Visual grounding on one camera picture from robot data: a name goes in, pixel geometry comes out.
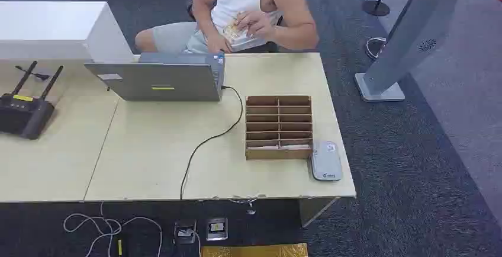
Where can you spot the wooden card box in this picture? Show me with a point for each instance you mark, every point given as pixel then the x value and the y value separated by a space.
pixel 279 127

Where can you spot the yellow sheet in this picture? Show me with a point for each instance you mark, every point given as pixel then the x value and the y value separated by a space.
pixel 255 250

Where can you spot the silver power adapter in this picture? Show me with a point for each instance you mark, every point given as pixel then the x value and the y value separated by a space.
pixel 217 228

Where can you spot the grey kiosk stand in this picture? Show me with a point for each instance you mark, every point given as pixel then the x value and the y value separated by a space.
pixel 408 35

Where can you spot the white cabinet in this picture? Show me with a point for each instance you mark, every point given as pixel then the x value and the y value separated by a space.
pixel 55 31

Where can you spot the grey card reader device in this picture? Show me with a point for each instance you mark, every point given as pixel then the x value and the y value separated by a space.
pixel 326 161

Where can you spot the grey laptop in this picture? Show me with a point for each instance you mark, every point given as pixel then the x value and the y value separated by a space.
pixel 164 80

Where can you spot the black power adapter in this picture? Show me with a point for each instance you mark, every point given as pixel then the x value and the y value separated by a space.
pixel 185 232

